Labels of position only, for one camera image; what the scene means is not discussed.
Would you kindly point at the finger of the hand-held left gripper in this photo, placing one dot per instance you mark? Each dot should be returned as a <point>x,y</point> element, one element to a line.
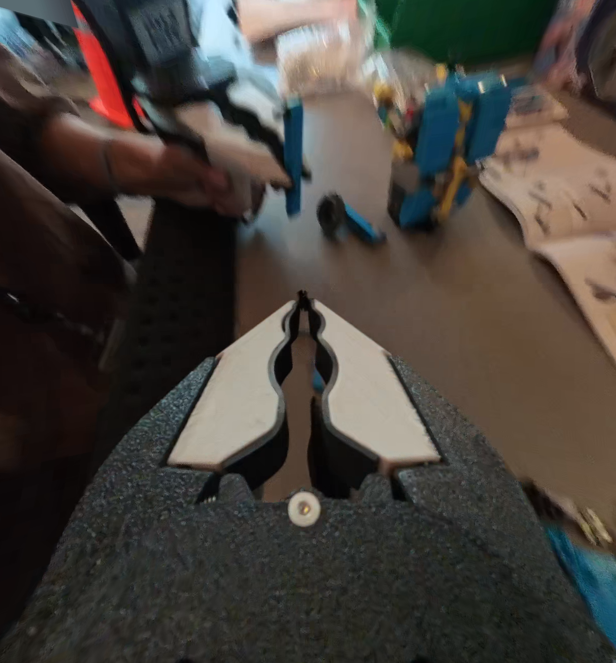
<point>235,150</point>
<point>256,103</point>

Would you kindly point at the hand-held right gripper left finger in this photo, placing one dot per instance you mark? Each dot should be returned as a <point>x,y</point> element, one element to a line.
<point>230,409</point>

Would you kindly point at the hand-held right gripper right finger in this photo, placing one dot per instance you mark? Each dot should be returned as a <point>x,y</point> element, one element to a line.
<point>380,409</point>

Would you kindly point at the black pin connector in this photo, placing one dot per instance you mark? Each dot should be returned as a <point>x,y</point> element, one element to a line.
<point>302,300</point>

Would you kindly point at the person's left forearm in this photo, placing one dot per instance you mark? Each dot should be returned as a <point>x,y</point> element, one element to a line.
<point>95,150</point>

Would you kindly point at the grey desk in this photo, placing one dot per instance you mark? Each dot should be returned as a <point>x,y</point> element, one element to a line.
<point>390,336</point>

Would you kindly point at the person's left hand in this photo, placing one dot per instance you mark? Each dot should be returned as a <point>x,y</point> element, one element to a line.
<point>209,181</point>

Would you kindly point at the bubble wrap bag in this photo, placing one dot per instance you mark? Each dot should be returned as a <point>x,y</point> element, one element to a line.
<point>318,52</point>

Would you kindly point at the black perforated chair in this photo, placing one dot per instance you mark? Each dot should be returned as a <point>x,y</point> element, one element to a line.
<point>183,311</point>

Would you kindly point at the blue yellow toy vehicle model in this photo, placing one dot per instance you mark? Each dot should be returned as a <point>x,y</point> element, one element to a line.
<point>442,150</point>

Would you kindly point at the green box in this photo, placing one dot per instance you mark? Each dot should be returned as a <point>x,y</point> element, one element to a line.
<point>468,26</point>

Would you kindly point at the pile of small building bricks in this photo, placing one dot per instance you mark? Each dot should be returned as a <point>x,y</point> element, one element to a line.
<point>587,544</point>

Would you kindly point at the open instruction booklet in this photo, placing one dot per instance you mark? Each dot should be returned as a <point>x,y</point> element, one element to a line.
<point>572,207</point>

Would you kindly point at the blue sticker sheet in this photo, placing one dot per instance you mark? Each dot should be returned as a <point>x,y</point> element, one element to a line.
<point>536,103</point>

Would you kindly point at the dark printed toy box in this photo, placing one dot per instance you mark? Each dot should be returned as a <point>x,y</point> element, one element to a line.
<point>598,41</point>

